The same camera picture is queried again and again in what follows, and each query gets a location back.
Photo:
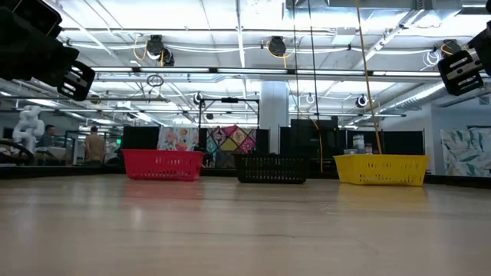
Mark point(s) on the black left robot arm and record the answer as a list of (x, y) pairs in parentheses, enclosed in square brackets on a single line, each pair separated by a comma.
[(30, 19)]

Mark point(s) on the white robot figure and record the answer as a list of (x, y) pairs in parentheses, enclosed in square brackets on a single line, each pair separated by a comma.
[(28, 126)]

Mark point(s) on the person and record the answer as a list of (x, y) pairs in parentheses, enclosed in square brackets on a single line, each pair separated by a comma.
[(48, 131), (94, 147)]

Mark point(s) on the leaf print cloth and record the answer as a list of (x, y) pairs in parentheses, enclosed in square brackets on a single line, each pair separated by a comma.
[(466, 151)]

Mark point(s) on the green exit sign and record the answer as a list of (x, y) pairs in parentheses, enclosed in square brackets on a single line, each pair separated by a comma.
[(118, 141)]

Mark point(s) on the black partition panel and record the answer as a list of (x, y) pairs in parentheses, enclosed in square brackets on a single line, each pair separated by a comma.
[(140, 138), (403, 142), (303, 140)]

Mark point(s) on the stacked plastic containers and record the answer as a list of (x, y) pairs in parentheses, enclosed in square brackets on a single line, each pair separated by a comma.
[(358, 143)]

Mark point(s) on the yellow plastic basket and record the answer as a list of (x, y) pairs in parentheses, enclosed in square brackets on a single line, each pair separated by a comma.
[(379, 170)]

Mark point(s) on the floral print cloth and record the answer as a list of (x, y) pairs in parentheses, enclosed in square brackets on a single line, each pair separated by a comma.
[(176, 138)]

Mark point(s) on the red plastic basket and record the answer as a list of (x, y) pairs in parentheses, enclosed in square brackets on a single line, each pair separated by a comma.
[(165, 165)]

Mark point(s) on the colourful patchwork quilt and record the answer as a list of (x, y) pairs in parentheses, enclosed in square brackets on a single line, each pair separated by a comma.
[(230, 140)]

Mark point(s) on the long ceiling light strip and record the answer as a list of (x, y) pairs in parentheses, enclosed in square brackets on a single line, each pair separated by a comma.
[(249, 70)]

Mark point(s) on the white pillar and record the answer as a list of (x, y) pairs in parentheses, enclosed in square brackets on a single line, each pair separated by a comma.
[(274, 115)]

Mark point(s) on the black plastic basket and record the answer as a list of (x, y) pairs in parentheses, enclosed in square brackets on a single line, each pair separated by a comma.
[(268, 168)]

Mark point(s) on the silver ventilation duct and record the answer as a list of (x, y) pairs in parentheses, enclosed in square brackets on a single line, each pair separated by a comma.
[(422, 96)]

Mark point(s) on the black metal stand frame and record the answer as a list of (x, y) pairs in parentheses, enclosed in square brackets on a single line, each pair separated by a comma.
[(229, 100)]

